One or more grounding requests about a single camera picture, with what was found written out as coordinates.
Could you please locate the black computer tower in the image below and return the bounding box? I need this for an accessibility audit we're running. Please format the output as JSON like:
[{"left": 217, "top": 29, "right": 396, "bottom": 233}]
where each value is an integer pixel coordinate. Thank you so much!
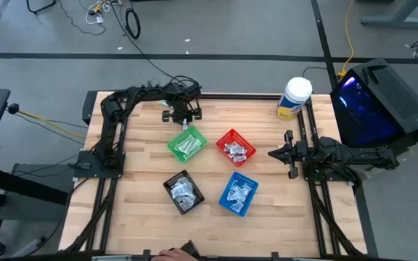
[{"left": 329, "top": 57, "right": 418, "bottom": 165}]

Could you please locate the black plastic basket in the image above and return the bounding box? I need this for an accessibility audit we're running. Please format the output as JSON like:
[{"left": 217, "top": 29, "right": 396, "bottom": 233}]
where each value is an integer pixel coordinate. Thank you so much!
[{"left": 163, "top": 169, "right": 205, "bottom": 216}]

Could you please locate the black handheld device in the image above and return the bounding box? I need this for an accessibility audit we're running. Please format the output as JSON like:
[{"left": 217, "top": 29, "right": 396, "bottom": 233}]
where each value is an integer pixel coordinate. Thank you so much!
[{"left": 174, "top": 239, "right": 202, "bottom": 260}]

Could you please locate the black aluminium table frame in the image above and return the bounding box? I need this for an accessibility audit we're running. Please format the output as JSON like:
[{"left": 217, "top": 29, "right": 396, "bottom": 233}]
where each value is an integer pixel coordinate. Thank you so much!
[{"left": 62, "top": 91, "right": 369, "bottom": 257}]

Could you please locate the white cable bundle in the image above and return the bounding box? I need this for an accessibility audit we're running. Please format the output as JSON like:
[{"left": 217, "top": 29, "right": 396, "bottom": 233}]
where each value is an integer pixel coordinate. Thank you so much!
[{"left": 85, "top": 0, "right": 118, "bottom": 26}]

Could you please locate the red plastic basket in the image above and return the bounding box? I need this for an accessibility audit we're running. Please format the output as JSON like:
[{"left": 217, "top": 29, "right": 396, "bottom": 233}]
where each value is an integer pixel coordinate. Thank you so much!
[{"left": 215, "top": 128, "right": 258, "bottom": 168}]

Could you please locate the green plastic basket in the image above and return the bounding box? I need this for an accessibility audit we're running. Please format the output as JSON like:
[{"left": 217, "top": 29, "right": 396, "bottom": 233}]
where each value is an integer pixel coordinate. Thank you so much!
[{"left": 167, "top": 125, "right": 209, "bottom": 164}]

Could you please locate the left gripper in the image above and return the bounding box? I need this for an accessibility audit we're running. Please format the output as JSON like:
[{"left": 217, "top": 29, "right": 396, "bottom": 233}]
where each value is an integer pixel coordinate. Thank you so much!
[{"left": 161, "top": 100, "right": 203, "bottom": 127}]

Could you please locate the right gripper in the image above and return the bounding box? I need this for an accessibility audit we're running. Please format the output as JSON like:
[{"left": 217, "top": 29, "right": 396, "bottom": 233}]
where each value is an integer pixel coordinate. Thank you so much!
[{"left": 268, "top": 129, "right": 315, "bottom": 181}]

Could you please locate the yellow floor cable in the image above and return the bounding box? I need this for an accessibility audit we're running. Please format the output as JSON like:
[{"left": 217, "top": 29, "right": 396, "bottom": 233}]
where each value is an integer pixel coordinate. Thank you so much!
[{"left": 337, "top": 0, "right": 358, "bottom": 79}]

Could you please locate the disinfectant wipes canister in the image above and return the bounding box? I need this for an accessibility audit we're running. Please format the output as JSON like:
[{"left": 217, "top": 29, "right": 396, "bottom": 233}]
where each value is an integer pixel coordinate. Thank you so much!
[{"left": 276, "top": 76, "right": 314, "bottom": 122}]

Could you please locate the grey desk foot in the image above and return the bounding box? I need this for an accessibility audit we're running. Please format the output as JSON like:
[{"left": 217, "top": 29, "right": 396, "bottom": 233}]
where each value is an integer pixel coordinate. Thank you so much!
[{"left": 360, "top": 0, "right": 418, "bottom": 28}]

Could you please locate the orange cable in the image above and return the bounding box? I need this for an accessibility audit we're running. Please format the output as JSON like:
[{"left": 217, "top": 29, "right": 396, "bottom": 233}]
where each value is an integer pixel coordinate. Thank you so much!
[{"left": 6, "top": 103, "right": 86, "bottom": 141}]

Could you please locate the black coiled cable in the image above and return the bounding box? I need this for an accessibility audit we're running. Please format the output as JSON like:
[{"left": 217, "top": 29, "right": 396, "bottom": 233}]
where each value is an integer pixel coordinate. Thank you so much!
[{"left": 125, "top": 7, "right": 142, "bottom": 40}]

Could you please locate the black electronics box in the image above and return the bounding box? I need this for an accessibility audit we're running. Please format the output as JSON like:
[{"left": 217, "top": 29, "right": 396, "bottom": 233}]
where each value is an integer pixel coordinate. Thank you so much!
[{"left": 81, "top": 90, "right": 99, "bottom": 126}]

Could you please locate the person's hand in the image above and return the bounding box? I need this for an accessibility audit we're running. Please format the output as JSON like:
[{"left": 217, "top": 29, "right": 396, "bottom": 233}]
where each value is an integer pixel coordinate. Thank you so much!
[{"left": 150, "top": 248, "right": 189, "bottom": 261}]

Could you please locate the long black floor cable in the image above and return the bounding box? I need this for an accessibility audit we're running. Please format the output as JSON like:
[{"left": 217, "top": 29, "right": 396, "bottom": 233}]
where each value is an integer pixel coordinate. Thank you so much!
[{"left": 110, "top": 2, "right": 191, "bottom": 93}]

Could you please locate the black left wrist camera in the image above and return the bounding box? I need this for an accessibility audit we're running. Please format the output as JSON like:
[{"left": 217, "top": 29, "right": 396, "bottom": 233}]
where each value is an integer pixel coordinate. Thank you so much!
[{"left": 184, "top": 83, "right": 202, "bottom": 101}]

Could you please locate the blue plastic basket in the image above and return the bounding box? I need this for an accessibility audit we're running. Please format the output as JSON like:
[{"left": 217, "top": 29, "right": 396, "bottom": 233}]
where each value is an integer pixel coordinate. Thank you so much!
[{"left": 218, "top": 171, "right": 260, "bottom": 218}]

